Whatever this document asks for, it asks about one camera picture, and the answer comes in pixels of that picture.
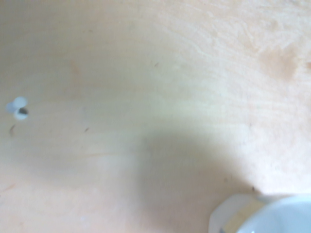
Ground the white patterned cup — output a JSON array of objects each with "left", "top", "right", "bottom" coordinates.
[{"left": 208, "top": 193, "right": 311, "bottom": 233}]

